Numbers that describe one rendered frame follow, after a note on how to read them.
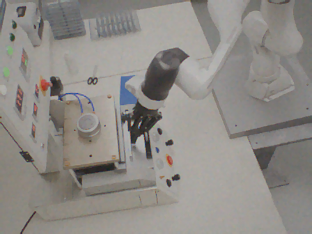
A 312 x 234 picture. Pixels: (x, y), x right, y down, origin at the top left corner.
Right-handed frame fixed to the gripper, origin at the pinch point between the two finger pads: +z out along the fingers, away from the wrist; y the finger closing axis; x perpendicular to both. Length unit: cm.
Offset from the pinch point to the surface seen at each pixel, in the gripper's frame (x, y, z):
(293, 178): 15, 122, 65
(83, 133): -3.3, -19.0, -4.9
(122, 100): 38.7, 4.5, 27.6
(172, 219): -23.0, 18.1, 22.8
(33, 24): 85, -41, 25
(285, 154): 32, 123, 64
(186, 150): 5.8, 28.6, 18.9
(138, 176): -15.0, 0.5, 2.5
